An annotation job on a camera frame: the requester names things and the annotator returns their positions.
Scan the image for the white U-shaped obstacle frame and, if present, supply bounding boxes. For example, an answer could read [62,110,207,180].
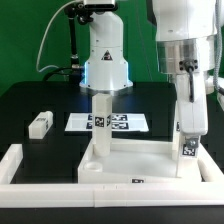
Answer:
[0,144,224,208]

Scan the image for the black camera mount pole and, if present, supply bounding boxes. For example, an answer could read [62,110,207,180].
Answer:
[64,3,91,85]

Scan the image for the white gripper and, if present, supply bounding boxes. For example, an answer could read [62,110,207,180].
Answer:
[176,72,208,149]

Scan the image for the marker tag sheet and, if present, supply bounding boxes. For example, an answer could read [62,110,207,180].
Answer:
[65,113,149,132]

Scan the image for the white desk tabletop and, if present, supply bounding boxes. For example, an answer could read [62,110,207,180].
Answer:
[78,138,194,184]

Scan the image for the white cable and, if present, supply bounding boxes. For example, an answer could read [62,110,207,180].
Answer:
[36,0,81,76]

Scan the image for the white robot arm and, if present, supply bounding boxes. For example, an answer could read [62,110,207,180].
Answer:
[80,0,224,148]

